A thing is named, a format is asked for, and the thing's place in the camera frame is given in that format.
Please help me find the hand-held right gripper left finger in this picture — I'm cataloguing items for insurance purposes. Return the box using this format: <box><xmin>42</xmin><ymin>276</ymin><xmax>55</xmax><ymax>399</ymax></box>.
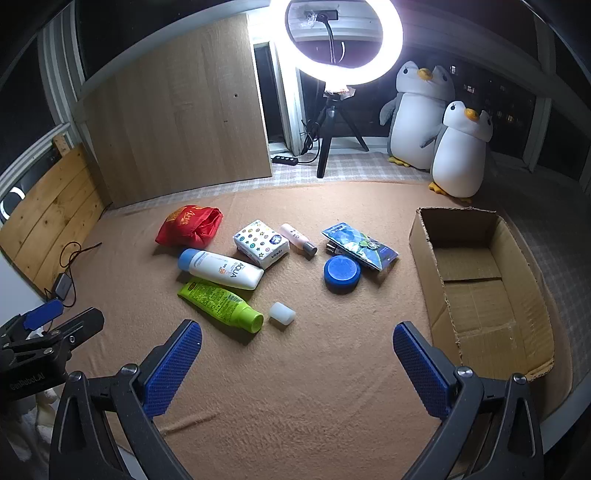
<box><xmin>48</xmin><ymin>319</ymin><xmax>204</xmax><ymax>480</ymax></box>

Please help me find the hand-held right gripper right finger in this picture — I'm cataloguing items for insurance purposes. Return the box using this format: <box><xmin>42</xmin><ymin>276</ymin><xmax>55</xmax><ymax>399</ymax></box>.
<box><xmin>392</xmin><ymin>322</ymin><xmax>546</xmax><ymax>480</ymax></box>

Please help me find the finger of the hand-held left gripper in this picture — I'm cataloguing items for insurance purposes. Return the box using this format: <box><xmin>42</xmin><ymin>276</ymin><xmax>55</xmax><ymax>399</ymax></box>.
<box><xmin>23</xmin><ymin>299</ymin><xmax>64</xmax><ymax>330</ymax></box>
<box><xmin>52</xmin><ymin>308</ymin><xmax>105</xmax><ymax>347</ymax></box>

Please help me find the green tube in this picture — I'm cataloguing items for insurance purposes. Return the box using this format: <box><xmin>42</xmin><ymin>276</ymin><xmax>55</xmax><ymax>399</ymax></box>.
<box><xmin>178</xmin><ymin>278</ymin><xmax>264</xmax><ymax>332</ymax></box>

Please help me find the cardboard box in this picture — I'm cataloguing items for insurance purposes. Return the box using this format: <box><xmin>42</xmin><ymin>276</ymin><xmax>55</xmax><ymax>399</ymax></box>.
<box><xmin>409</xmin><ymin>207</ymin><xmax>556</xmax><ymax>383</ymax></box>

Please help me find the white bottle blue cap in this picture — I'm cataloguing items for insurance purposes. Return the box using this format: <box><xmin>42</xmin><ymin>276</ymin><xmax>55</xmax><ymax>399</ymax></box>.
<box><xmin>178</xmin><ymin>248</ymin><xmax>265</xmax><ymax>291</ymax></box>

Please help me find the blue round lid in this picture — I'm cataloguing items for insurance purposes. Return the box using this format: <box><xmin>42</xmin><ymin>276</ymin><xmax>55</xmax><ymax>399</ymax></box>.
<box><xmin>323</xmin><ymin>255</ymin><xmax>362</xmax><ymax>295</ymax></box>

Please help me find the red cloth bag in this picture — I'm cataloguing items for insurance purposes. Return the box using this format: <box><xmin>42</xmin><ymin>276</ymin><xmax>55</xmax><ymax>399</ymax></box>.
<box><xmin>155</xmin><ymin>205</ymin><xmax>223</xmax><ymax>250</ymax></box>

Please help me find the blue plastic packet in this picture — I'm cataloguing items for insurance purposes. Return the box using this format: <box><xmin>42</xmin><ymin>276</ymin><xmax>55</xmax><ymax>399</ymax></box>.
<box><xmin>322</xmin><ymin>223</ymin><xmax>399</xmax><ymax>272</ymax></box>

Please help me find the patterned tissue pack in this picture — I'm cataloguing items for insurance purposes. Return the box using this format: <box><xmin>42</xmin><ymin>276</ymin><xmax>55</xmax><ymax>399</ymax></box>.
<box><xmin>232</xmin><ymin>219</ymin><xmax>291</xmax><ymax>270</ymax></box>

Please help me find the pink bottle grey cap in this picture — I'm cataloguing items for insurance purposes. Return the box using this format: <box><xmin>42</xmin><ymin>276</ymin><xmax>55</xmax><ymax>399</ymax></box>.
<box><xmin>279</xmin><ymin>223</ymin><xmax>318</xmax><ymax>257</ymax></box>

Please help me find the person's left hand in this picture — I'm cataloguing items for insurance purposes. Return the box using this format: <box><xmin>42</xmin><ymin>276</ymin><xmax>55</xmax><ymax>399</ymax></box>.
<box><xmin>21</xmin><ymin>390</ymin><xmax>60</xmax><ymax>446</ymax></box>

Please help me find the pine wood board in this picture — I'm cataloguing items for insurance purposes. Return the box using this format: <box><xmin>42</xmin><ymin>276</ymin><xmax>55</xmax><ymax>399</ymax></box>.
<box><xmin>0</xmin><ymin>134</ymin><xmax>105</xmax><ymax>289</ymax></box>

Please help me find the white translucent block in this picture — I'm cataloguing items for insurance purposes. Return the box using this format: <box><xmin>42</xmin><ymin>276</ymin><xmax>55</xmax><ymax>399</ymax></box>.
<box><xmin>269</xmin><ymin>301</ymin><xmax>296</xmax><ymax>328</ymax></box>

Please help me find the small penguin plush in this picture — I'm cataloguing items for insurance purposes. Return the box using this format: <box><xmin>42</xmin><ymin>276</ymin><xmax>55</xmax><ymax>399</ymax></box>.
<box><xmin>427</xmin><ymin>100</ymin><xmax>494</xmax><ymax>205</ymax></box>

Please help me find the light wood panel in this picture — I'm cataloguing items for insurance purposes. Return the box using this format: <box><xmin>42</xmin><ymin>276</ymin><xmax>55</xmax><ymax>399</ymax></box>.
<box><xmin>78</xmin><ymin>13</ymin><xmax>273</xmax><ymax>208</ymax></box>

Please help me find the black tripod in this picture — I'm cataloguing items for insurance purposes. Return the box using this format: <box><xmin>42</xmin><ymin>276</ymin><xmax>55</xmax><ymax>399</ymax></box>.
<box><xmin>302</xmin><ymin>85</ymin><xmax>370</xmax><ymax>179</ymax></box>

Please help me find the large penguin plush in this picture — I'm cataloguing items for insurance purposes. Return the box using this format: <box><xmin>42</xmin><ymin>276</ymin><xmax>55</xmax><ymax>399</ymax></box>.
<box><xmin>379</xmin><ymin>61</ymin><xmax>458</xmax><ymax>172</ymax></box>

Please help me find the black adapter cable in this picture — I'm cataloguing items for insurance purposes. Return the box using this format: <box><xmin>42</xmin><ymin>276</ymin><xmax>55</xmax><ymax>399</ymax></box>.
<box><xmin>44</xmin><ymin>242</ymin><xmax>103</xmax><ymax>308</ymax></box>

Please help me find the black power cable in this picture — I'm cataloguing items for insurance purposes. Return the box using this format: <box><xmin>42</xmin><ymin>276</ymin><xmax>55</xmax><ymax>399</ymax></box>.
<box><xmin>295</xmin><ymin>117</ymin><xmax>324</xmax><ymax>164</ymax></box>

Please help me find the white window frame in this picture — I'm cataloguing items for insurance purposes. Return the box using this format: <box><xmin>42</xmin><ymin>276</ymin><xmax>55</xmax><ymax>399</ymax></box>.
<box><xmin>247</xmin><ymin>11</ymin><xmax>308</xmax><ymax>155</ymax></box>

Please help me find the white ring light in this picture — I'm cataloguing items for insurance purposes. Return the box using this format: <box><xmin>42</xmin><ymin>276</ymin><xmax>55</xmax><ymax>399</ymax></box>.
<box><xmin>269</xmin><ymin>0</ymin><xmax>404</xmax><ymax>88</ymax></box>

